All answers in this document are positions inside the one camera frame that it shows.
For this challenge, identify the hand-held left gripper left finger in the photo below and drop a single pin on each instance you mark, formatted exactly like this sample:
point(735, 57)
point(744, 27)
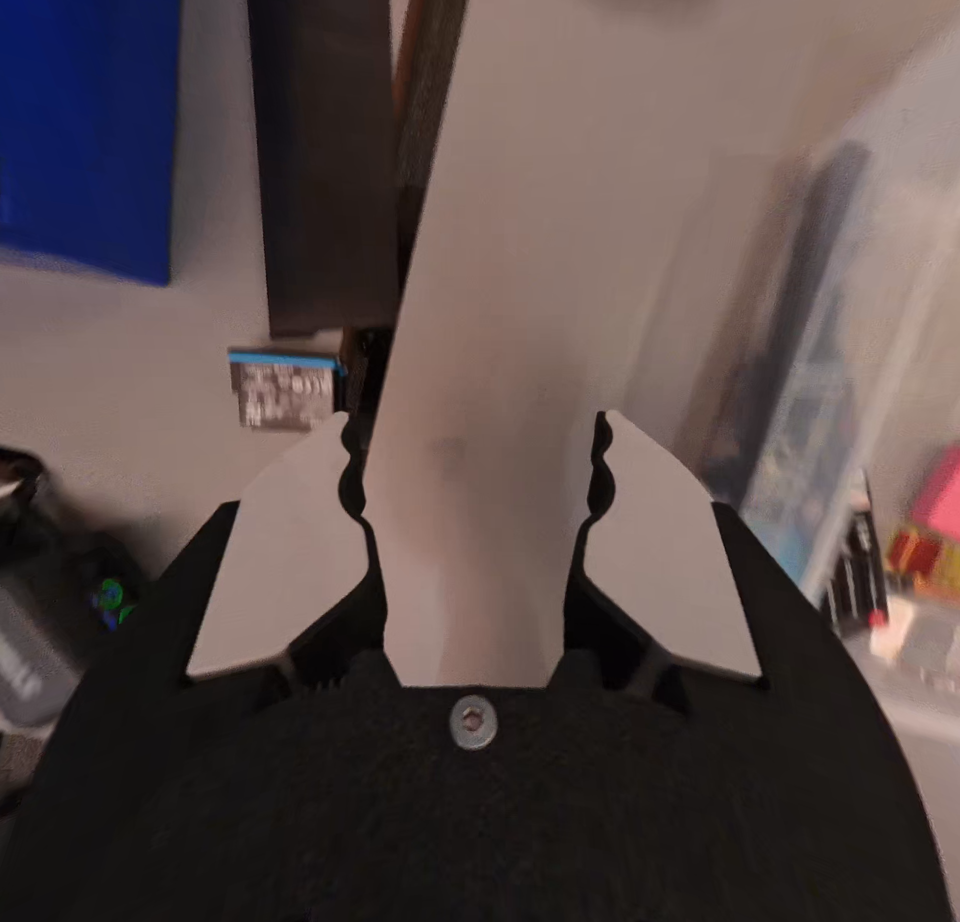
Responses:
point(285, 562)

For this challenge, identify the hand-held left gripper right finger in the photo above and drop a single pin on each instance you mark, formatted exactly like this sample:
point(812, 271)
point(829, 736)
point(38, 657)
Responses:
point(667, 562)

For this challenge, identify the clear plastic organizer tray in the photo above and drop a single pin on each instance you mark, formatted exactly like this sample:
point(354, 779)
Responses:
point(900, 299)

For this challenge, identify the blue plastic storage bin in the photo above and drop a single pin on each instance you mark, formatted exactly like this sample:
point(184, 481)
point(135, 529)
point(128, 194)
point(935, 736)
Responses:
point(90, 112)

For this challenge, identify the grey desk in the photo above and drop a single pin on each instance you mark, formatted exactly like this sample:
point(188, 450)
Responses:
point(525, 187)

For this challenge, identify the grey battery with blue edge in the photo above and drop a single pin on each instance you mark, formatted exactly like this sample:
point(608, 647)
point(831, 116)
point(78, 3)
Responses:
point(285, 393)

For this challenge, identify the black bag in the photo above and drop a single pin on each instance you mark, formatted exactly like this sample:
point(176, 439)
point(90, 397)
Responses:
point(52, 517)

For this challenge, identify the grey bottle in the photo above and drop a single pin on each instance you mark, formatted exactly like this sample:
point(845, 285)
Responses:
point(30, 659)

